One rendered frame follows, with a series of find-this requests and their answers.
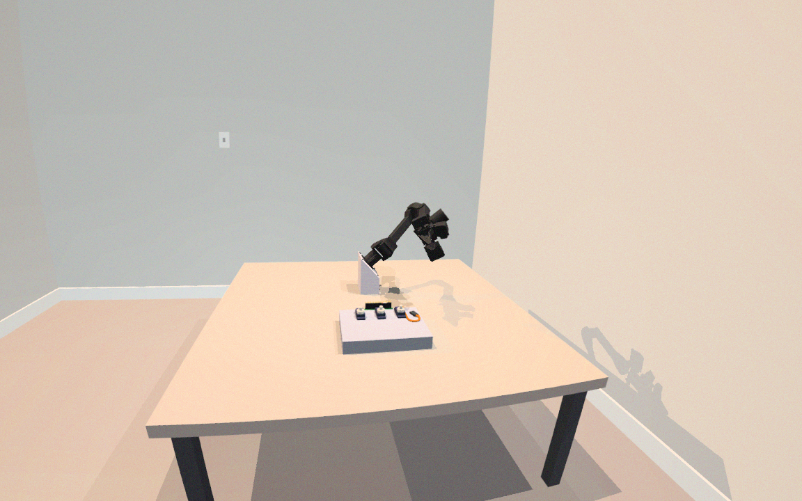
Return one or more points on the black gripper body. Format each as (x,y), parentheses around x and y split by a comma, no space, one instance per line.
(420,221)

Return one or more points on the black pin header strip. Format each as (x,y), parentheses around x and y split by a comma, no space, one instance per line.
(372,306)

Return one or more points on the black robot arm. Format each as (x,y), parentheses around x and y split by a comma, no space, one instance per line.
(387,245)

